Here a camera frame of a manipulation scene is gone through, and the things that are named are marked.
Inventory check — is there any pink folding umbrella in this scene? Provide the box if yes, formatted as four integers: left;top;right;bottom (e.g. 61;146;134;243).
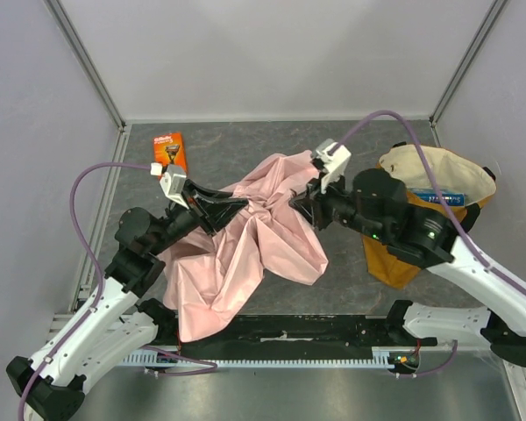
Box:
159;151;329;342

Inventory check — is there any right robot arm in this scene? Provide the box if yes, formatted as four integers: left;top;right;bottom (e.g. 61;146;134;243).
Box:
290;168;526;367

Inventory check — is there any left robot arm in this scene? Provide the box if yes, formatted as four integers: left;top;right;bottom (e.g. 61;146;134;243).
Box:
6;180;248;420

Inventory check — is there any orange Gillette razor box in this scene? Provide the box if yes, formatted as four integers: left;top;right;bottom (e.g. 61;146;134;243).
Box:
153;132;188;174

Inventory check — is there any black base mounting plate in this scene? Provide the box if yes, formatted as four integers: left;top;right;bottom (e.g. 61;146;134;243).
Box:
160;315;437;360

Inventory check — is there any orange canvas tote bag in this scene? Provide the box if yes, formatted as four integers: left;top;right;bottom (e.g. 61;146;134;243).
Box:
361;145;497;289

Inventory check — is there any blue Harry's razor box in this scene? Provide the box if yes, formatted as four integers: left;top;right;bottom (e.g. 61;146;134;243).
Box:
409;188;466;207

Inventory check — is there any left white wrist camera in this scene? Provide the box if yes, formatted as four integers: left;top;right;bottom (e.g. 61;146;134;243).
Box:
150;162;188;209

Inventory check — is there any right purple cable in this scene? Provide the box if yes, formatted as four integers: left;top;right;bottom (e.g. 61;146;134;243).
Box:
339;109;526;379

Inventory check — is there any purple cable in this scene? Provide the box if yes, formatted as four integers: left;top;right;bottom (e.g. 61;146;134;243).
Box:
16;161;220;421
339;109;526;379

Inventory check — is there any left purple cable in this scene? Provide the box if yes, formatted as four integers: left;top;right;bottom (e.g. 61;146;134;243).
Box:
16;161;220;421

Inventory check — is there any white slotted cable duct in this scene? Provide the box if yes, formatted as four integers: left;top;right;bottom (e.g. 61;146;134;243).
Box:
118;349;416;369

